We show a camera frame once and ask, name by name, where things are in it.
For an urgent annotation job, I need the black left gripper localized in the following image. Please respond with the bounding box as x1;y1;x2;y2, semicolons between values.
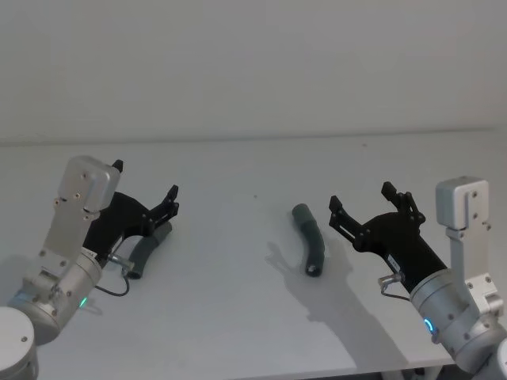
83;159;181;260

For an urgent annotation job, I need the right gripper thin dark cable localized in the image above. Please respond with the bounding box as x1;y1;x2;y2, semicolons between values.
379;272;413;298

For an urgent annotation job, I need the dark grey curved tube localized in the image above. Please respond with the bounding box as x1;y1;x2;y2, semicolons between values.
125;221;174;281
292;203;326;279

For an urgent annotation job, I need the white table cloth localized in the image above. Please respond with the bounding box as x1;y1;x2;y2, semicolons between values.
0;134;507;375

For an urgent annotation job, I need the left gripper thin dark cable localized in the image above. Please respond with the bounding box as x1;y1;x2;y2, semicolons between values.
94;253;135;297

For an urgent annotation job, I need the gripper thin dark cable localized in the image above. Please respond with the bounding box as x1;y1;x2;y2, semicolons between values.
94;253;135;297
379;272;413;298

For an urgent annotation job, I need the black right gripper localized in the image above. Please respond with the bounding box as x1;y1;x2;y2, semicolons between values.
327;180;452;293

